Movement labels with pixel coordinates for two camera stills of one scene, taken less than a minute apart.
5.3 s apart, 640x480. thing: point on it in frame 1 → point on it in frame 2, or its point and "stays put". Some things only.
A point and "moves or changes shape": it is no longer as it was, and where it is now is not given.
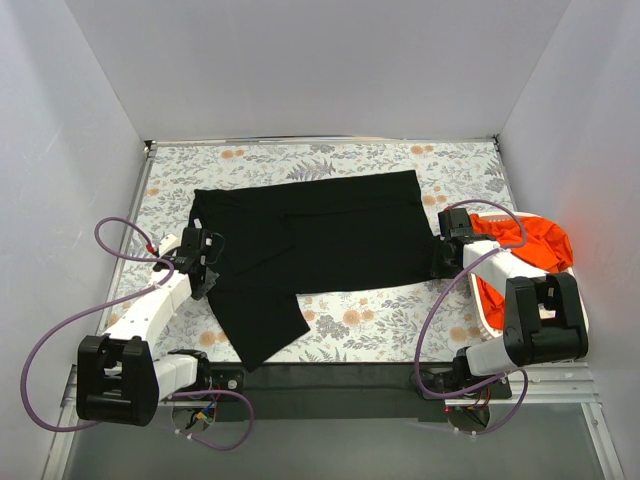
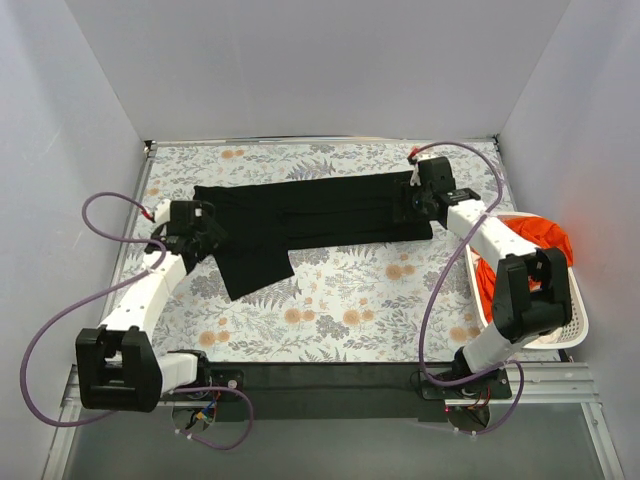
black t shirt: [270, 243] moves or changes shape
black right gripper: [441, 262] → [417, 205]
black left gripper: [206, 282] → [203, 240]
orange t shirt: [547, 245] stays put
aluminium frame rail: [562, 384] stays put
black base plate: [341, 391] stays put
